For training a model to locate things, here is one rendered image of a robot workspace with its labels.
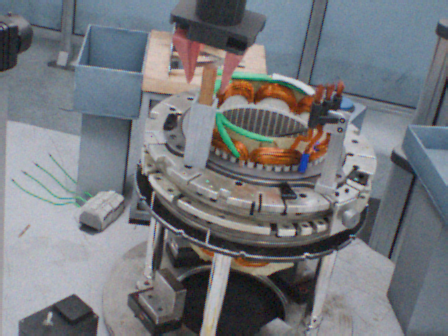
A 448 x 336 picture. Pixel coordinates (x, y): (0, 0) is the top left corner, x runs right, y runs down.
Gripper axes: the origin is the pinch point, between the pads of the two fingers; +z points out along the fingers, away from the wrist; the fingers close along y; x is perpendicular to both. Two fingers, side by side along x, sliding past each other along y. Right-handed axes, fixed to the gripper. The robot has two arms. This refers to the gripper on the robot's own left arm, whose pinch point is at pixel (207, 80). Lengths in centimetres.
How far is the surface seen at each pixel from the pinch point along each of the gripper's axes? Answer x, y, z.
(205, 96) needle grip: -1.2, 0.4, 1.5
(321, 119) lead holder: -0.9, 14.8, -0.1
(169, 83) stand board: 24.1, -11.4, 17.2
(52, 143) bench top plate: 39, -37, 48
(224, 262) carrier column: -5.9, 8.0, 22.1
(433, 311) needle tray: 16, 38, 37
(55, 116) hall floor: 169, -95, 138
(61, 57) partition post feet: 209, -111, 138
